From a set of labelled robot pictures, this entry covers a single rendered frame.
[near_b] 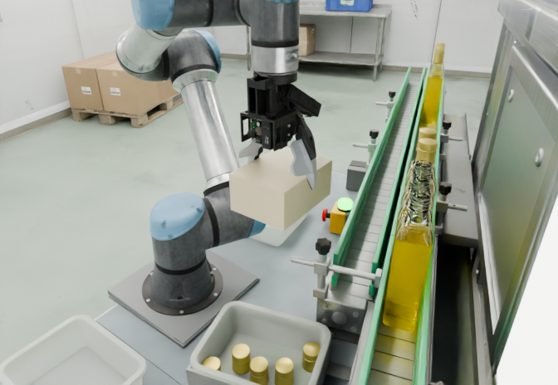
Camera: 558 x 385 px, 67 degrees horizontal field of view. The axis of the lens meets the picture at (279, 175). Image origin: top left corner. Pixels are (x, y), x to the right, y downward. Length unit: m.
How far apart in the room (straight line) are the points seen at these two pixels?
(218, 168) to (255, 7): 0.44
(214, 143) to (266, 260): 0.35
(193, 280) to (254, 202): 0.31
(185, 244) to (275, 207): 0.27
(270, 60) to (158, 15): 0.18
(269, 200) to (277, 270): 0.43
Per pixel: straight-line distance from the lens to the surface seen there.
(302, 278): 1.09
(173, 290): 0.99
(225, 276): 1.08
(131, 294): 1.07
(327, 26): 6.84
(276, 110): 0.69
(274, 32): 0.65
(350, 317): 0.85
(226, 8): 0.71
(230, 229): 0.94
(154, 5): 0.68
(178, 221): 0.88
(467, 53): 6.70
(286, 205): 0.70
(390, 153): 1.48
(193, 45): 1.07
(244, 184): 0.73
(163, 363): 0.94
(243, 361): 0.85
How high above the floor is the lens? 1.46
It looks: 27 degrees down
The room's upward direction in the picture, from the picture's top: straight up
